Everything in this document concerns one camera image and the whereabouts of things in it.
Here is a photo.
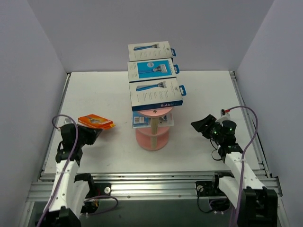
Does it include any orange Gillette box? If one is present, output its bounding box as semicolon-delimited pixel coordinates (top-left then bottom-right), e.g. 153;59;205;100
78;114;116;130

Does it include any clear blister razor pack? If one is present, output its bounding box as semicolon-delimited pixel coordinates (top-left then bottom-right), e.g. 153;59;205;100
158;113;174;127

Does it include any blister razor pack blue card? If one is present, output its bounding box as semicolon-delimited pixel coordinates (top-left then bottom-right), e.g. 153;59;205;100
132;112;151;129

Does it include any blue Harry's razor box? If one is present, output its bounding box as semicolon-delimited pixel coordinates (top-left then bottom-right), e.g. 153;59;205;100
128;41;176;61
127;59;180;82

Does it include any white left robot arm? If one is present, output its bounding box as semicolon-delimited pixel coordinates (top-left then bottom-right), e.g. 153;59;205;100
35;123;102;227

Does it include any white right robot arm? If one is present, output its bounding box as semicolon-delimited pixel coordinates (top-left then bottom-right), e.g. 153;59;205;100
191;114;278;227

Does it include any pink three-tier wooden shelf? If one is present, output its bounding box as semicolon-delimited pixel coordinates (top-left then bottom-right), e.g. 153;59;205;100
135;107;173;151

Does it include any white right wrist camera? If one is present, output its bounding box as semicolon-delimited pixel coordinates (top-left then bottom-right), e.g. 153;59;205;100
217;109;231;122

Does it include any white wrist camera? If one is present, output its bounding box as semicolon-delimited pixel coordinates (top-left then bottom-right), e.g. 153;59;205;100
217;109;231;122
63;118;73;125

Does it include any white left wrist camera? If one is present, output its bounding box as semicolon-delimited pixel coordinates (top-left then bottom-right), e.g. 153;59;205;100
63;118;73;125

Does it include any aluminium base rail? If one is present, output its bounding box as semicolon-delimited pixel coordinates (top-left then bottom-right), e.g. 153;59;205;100
26;175;283;202

